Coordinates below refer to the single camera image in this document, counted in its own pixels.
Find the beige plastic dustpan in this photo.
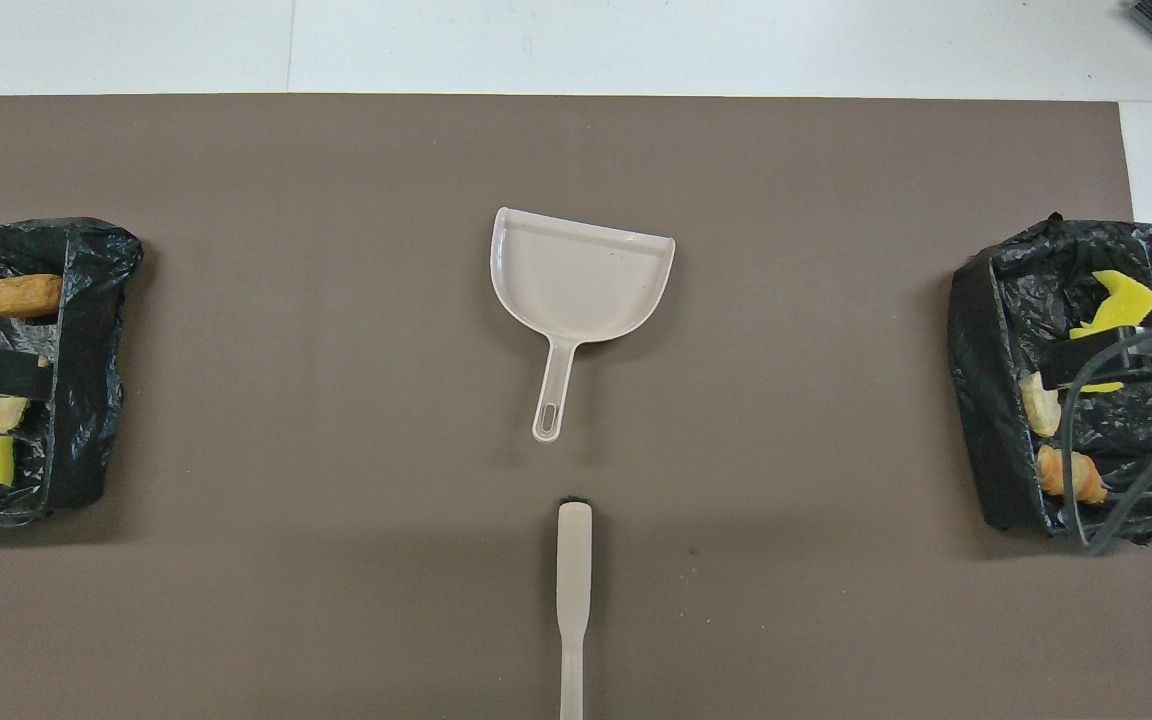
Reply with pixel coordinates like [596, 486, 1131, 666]
[489, 207, 677, 445]

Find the orange striped croissant piece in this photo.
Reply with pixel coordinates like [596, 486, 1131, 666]
[1037, 445, 1109, 505]

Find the pale tan bread chunk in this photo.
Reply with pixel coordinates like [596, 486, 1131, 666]
[0, 355, 50, 434]

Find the beige hand brush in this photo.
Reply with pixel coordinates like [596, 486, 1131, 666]
[556, 497, 595, 720]

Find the black bag lined bin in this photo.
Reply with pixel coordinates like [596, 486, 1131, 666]
[0, 217, 144, 529]
[946, 212, 1152, 546]

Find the brown table mat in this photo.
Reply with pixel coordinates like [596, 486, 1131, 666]
[0, 94, 1152, 720]

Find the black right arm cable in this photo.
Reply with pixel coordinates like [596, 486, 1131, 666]
[1058, 318, 1152, 556]

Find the pale croissant piece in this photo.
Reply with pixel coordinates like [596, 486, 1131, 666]
[1020, 370, 1063, 438]

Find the brown oval bread roll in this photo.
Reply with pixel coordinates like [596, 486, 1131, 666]
[0, 274, 64, 319]

